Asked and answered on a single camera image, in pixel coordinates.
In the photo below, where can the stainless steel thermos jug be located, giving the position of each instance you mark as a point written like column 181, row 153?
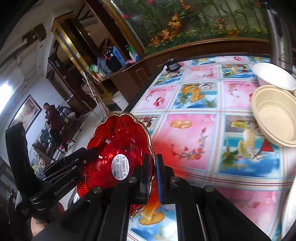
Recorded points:
column 278, row 36

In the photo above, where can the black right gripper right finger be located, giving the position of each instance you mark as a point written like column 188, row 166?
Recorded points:
column 203, row 213

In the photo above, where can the left hand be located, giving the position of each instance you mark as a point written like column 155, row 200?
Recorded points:
column 22, row 230

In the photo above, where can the framed wall picture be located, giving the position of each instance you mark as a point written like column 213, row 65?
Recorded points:
column 27, row 113

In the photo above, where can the white plastic bucket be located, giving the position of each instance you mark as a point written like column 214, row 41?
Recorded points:
column 120, row 100

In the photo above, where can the large beige ribbed bowl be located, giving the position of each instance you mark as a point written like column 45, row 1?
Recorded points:
column 274, row 111

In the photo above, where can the white plate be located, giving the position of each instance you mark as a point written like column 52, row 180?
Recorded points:
column 288, row 216

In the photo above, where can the dark wooden side cabinet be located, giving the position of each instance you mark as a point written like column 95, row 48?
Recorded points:
column 82, row 52

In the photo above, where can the seated person in background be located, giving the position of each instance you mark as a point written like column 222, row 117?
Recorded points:
column 55, row 122

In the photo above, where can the white deep bowl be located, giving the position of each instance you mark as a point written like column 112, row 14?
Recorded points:
column 270, row 74

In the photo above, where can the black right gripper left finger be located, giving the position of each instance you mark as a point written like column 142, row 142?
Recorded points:
column 102, row 214

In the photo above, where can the artificial flower display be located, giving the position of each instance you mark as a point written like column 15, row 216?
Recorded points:
column 159, row 25

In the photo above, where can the small black jar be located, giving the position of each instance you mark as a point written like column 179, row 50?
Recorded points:
column 172, row 65

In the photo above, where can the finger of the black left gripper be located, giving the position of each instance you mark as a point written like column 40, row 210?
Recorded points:
column 17, row 150
column 80, row 158

